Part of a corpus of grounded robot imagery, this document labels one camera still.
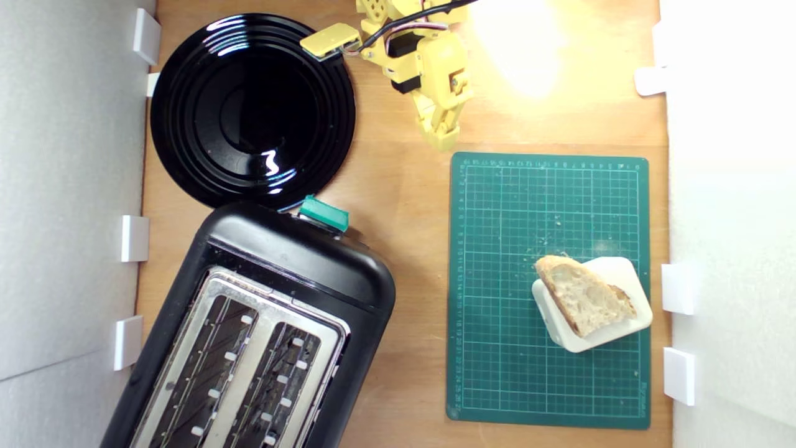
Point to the brown bread slice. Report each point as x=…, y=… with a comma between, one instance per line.
x=584, y=298

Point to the green toaster lever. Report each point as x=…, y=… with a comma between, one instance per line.
x=323, y=213

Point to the black two-slot toaster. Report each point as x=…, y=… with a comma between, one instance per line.
x=298, y=261

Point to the green cutting mat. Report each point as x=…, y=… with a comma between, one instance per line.
x=497, y=280

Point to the black round plate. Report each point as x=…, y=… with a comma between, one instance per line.
x=249, y=112

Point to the white plastic block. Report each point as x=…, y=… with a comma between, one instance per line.
x=622, y=274

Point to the yellow plate wrist camera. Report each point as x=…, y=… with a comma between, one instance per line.
x=329, y=40

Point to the white wall clip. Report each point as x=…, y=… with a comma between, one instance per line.
x=128, y=342
x=135, y=238
x=146, y=36
x=679, y=376
x=650, y=81
x=659, y=43
x=678, y=289
x=153, y=84

